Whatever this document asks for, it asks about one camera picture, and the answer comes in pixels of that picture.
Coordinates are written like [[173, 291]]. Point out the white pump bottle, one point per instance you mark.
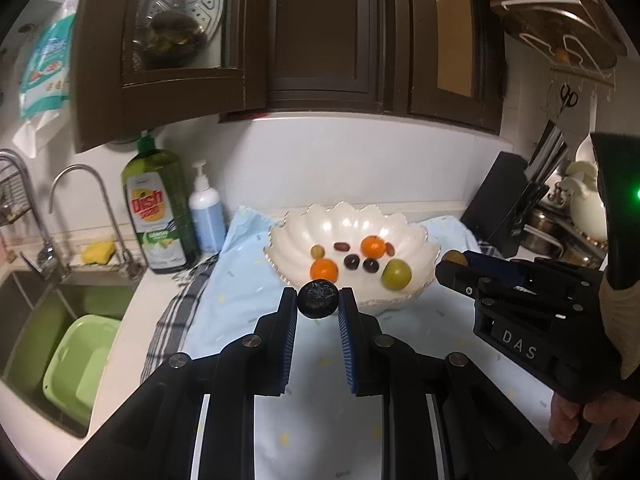
[[207, 225]]

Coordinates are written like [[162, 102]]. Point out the white hook rail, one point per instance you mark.
[[582, 72]]

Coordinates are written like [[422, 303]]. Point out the plaid cloth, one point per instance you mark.
[[170, 320]]

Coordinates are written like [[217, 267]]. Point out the person's right hand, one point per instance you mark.
[[615, 420]]

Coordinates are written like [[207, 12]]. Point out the wrinkled dark dried plum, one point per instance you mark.
[[316, 300]]

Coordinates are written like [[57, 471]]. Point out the green dish soap bottle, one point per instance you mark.
[[160, 220]]

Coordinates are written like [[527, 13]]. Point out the steel gooseneck faucet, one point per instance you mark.
[[107, 210]]

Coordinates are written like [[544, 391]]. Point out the brown wall cabinet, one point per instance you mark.
[[325, 35]]

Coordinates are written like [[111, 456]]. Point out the white and teal plastic bag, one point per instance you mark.
[[45, 70]]

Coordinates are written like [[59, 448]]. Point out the open glass cabinet door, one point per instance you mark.
[[100, 60]]

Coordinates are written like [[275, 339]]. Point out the cream ceramic jug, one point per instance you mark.
[[585, 210]]

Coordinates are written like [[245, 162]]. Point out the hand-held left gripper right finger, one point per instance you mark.
[[347, 340]]

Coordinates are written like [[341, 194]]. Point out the red date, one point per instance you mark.
[[341, 246], [389, 248]]

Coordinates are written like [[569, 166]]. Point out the white ladle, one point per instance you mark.
[[585, 152]]

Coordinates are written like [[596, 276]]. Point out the black knife block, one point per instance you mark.
[[495, 200]]

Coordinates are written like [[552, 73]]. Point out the light blue cloth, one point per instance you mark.
[[240, 300]]

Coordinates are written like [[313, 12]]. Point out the green plastic basin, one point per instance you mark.
[[75, 370]]

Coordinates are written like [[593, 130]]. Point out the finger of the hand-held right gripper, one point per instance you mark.
[[457, 280], [500, 270]]

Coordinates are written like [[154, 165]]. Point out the steel sink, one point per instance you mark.
[[20, 340]]

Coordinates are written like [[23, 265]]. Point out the cream pot with steel lid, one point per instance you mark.
[[556, 196]]

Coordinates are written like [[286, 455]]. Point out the black scissors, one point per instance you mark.
[[569, 96]]

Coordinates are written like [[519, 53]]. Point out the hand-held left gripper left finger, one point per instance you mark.
[[289, 340]]

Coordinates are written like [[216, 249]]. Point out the dark bowl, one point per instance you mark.
[[172, 35]]

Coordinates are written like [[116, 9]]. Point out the person's right forearm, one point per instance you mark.
[[625, 320]]

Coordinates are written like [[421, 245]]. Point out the green pear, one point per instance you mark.
[[396, 273]]

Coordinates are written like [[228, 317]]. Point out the brown longan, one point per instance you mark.
[[454, 257]]

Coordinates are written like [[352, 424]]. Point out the small orange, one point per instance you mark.
[[372, 246]]

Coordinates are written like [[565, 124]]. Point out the small yellow-green fruit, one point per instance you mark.
[[317, 250]]

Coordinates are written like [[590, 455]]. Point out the large orange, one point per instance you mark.
[[324, 270]]

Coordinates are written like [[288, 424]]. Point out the yellow sponge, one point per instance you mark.
[[97, 254]]

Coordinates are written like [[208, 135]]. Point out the white scalloped bowl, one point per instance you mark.
[[300, 230]]

